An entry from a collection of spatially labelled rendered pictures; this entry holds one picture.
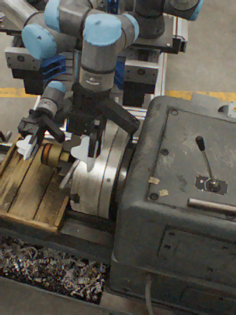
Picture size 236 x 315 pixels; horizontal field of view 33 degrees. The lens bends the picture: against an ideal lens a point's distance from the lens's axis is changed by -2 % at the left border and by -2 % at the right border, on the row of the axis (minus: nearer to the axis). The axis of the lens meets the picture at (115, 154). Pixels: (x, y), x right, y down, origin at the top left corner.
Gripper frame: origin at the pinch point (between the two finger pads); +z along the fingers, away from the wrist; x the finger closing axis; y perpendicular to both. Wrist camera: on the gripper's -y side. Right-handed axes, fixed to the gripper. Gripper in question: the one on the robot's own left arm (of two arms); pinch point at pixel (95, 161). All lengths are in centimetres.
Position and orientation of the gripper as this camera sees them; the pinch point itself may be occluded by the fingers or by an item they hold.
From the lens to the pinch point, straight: 99.7
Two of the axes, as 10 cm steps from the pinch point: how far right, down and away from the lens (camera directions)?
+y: -9.6, -2.4, 1.2
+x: -2.3, 5.2, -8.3
